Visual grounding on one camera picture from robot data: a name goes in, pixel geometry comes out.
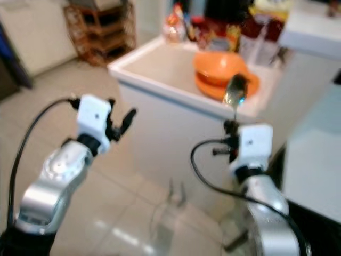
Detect white table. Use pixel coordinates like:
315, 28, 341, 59
108, 36, 288, 214

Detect red snack packets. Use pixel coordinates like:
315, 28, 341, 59
191, 16, 241, 52

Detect orange plate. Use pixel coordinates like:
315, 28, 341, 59
194, 69, 261, 103

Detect brown wooden shelf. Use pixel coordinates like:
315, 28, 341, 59
64, 0, 136, 67

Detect black metal stand leg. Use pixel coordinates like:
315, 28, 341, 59
224, 232, 248, 254

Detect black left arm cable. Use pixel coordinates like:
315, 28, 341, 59
7, 96, 83, 230

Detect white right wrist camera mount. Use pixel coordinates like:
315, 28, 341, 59
230, 124, 274, 174

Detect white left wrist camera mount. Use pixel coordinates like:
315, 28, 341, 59
76, 94, 112, 145

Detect orange white snack bag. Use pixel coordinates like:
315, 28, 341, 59
164, 3, 188, 43

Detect white cabinet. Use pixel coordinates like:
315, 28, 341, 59
0, 0, 78, 75

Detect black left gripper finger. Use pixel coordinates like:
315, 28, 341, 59
120, 108, 138, 135

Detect white appliance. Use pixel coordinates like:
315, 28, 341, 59
282, 80, 341, 225

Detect dark grey furniture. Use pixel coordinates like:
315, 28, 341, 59
0, 24, 34, 102

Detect red and white carton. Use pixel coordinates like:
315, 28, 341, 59
240, 16, 286, 67

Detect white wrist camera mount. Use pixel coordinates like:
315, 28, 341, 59
76, 94, 112, 145
230, 124, 274, 174

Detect yellow package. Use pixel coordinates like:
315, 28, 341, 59
250, 0, 294, 22

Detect white box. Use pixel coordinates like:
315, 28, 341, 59
278, 0, 341, 60

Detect orange bowl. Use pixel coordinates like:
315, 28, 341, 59
193, 52, 248, 86

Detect shiny metal spoon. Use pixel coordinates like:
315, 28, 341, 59
223, 74, 248, 123

